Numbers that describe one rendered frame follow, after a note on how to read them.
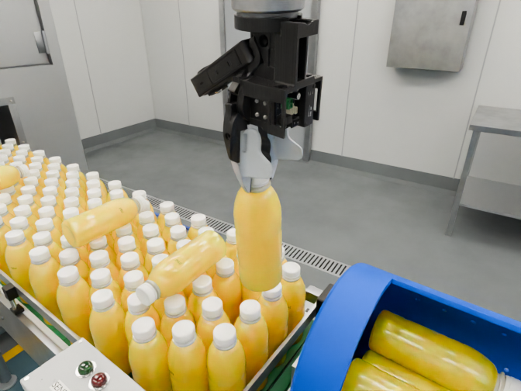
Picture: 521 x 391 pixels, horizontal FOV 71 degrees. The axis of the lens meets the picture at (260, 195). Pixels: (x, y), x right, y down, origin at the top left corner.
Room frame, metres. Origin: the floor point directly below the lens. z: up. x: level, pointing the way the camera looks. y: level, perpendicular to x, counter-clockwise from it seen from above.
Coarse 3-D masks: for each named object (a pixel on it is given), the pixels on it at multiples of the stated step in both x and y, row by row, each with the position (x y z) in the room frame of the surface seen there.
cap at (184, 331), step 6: (174, 324) 0.46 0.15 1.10; (180, 324) 0.46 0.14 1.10; (186, 324) 0.46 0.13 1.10; (192, 324) 0.46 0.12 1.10; (174, 330) 0.45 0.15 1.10; (180, 330) 0.45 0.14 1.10; (186, 330) 0.45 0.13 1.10; (192, 330) 0.45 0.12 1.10; (174, 336) 0.44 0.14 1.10; (180, 336) 0.44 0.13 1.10; (186, 336) 0.44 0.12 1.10; (192, 336) 0.44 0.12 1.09; (180, 342) 0.44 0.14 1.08; (186, 342) 0.44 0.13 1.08
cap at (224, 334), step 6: (222, 324) 0.46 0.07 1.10; (228, 324) 0.46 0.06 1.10; (216, 330) 0.45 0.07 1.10; (222, 330) 0.45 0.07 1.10; (228, 330) 0.45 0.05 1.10; (234, 330) 0.45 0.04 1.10; (216, 336) 0.44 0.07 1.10; (222, 336) 0.44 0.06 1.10; (228, 336) 0.44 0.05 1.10; (234, 336) 0.44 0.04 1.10; (216, 342) 0.43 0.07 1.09; (222, 342) 0.43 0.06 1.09; (228, 342) 0.43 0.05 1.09
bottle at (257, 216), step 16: (240, 192) 0.45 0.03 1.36; (256, 192) 0.44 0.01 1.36; (272, 192) 0.45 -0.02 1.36; (240, 208) 0.44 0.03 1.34; (256, 208) 0.43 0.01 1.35; (272, 208) 0.44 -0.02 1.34; (240, 224) 0.43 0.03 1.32; (256, 224) 0.43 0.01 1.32; (272, 224) 0.43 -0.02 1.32; (240, 240) 0.44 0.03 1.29; (256, 240) 0.43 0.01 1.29; (272, 240) 0.44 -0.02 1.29; (240, 256) 0.45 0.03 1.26; (256, 256) 0.43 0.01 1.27; (272, 256) 0.44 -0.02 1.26; (240, 272) 0.45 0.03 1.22; (256, 272) 0.43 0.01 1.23; (272, 272) 0.44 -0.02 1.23; (256, 288) 0.44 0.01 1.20; (272, 288) 0.44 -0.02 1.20
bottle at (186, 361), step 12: (168, 348) 0.45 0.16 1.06; (180, 348) 0.44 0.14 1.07; (192, 348) 0.44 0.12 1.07; (204, 348) 0.46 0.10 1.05; (168, 360) 0.44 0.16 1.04; (180, 360) 0.43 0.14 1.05; (192, 360) 0.43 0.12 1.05; (204, 360) 0.44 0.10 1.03; (180, 372) 0.42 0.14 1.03; (192, 372) 0.42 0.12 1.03; (204, 372) 0.44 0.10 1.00; (180, 384) 0.42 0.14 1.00; (192, 384) 0.42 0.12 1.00; (204, 384) 0.44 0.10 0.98
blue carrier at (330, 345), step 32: (352, 288) 0.40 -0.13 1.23; (384, 288) 0.40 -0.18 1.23; (416, 288) 0.41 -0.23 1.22; (320, 320) 0.36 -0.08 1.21; (352, 320) 0.35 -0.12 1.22; (416, 320) 0.48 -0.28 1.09; (448, 320) 0.45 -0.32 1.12; (480, 320) 0.42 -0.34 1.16; (512, 320) 0.35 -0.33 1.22; (320, 352) 0.33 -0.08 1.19; (352, 352) 0.32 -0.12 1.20; (512, 352) 0.40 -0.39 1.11; (320, 384) 0.31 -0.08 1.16
